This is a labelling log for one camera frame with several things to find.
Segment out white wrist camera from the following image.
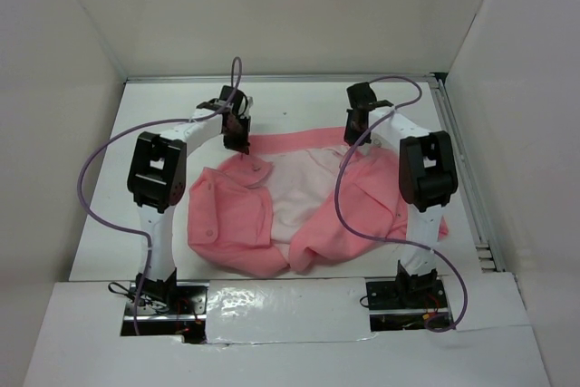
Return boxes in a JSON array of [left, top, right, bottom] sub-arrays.
[[346, 82, 393, 111], [195, 84, 253, 117]]

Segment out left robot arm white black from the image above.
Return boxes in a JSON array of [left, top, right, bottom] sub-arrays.
[[127, 102, 251, 314]]

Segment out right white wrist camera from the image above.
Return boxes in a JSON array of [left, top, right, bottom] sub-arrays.
[[346, 82, 393, 111]]

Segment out pink zip jacket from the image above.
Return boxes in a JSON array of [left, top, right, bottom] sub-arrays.
[[187, 127, 452, 276]]

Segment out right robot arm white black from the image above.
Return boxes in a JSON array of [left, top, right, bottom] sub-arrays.
[[344, 108, 459, 307]]

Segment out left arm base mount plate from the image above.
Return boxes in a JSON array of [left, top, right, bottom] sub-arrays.
[[108, 281, 209, 344]]

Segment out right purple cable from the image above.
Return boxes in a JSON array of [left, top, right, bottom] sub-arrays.
[[333, 74, 469, 333]]

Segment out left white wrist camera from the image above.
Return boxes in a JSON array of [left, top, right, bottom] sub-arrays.
[[195, 84, 253, 117]]

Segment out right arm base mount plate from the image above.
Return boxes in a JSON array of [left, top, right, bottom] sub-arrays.
[[359, 279, 452, 332]]

